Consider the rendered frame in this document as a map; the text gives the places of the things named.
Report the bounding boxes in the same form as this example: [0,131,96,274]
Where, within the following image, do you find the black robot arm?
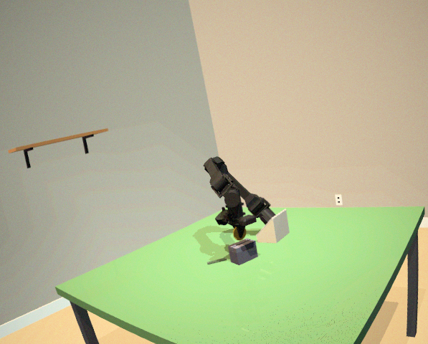
[204,156,275,225]

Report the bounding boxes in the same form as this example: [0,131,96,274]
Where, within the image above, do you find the gold coin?
[234,227,246,240]

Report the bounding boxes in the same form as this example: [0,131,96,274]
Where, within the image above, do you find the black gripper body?
[229,201,257,226]

